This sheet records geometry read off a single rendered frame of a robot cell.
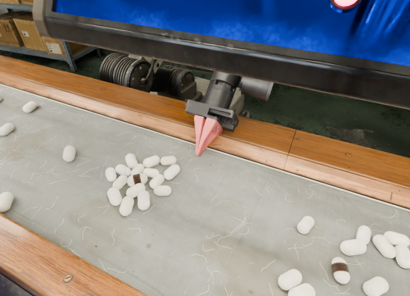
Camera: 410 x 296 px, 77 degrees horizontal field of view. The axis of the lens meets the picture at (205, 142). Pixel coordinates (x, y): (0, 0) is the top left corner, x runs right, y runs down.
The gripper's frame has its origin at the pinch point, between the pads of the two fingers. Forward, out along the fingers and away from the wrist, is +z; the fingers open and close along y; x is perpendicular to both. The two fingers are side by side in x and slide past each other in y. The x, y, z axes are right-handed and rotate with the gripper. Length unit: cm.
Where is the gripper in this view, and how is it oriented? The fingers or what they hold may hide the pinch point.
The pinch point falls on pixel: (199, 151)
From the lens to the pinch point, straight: 52.2
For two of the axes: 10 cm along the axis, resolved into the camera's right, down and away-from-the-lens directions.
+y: 9.0, 2.8, -3.2
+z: -3.4, 9.3, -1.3
